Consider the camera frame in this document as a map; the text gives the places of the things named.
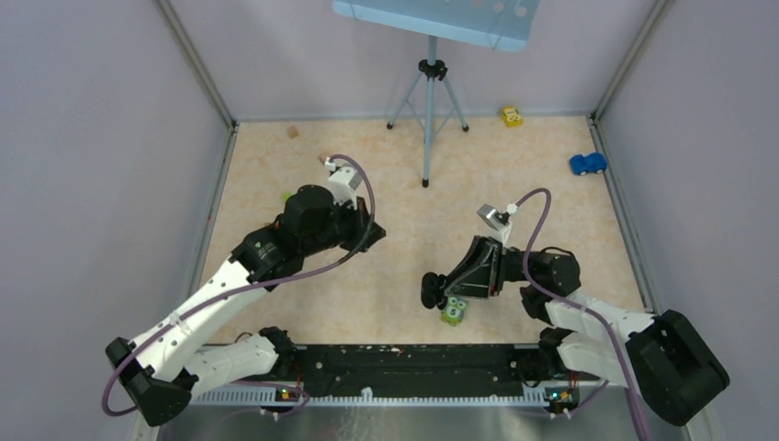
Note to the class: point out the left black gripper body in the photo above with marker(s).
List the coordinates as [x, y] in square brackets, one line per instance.
[351, 226]

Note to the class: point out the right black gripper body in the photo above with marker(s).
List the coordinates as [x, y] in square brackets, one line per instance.
[499, 270]

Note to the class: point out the black earbud charging case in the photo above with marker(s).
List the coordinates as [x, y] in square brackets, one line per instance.
[433, 291]

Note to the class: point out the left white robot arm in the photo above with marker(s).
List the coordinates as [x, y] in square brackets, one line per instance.
[159, 372]

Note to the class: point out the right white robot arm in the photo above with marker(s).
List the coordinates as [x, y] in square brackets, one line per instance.
[660, 357]

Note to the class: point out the green owl number block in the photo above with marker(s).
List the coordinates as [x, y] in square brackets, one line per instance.
[454, 311]

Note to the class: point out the blue toy car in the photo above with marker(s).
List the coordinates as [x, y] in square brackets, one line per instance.
[591, 163]

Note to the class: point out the light blue tripod stand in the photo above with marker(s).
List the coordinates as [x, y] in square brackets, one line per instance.
[433, 71]

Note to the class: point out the light blue perforated board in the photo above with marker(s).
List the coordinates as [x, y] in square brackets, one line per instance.
[497, 25]

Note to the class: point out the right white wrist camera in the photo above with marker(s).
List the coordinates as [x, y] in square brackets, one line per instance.
[499, 221]

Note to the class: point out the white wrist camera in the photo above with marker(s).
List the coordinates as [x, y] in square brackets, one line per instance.
[499, 221]
[343, 182]

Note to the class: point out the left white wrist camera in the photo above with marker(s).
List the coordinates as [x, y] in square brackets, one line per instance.
[343, 182]

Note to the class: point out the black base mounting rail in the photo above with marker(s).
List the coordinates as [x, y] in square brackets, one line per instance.
[456, 371]

